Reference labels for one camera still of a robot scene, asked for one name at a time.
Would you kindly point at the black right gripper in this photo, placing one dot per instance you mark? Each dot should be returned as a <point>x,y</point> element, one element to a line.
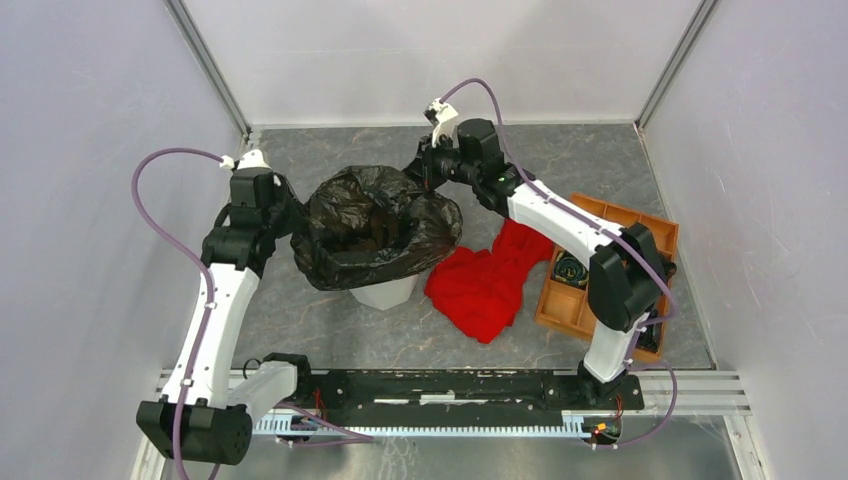
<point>423,168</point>

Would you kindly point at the black plastic trash bag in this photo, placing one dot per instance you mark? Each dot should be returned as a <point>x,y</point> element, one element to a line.
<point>371,224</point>

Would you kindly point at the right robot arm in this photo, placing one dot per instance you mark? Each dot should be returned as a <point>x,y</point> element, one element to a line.
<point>627,274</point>

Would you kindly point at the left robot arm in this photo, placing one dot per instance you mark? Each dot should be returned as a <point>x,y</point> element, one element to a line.
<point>199,416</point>

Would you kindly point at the white octagonal trash bin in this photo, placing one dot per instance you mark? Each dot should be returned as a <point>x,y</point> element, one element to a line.
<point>386,295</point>

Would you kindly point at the red cloth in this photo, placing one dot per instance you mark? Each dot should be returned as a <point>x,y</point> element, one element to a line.
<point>481,292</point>

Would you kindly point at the dark rolled sock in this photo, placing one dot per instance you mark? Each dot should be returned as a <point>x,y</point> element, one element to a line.
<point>569,271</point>

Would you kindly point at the orange compartment tray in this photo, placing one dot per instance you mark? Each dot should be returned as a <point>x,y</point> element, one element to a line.
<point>565,309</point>

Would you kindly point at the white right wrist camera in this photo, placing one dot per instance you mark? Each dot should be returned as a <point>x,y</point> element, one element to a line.
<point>443,117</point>

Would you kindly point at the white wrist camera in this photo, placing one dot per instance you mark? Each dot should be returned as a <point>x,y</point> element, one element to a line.
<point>254,158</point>
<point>443,117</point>

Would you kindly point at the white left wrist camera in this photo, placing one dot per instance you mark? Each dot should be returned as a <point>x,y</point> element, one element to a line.
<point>254,158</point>

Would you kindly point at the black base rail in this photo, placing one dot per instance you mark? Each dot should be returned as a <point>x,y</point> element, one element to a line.
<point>457,397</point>

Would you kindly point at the white toothed cable strip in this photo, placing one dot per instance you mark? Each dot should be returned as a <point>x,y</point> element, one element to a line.
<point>288,424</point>

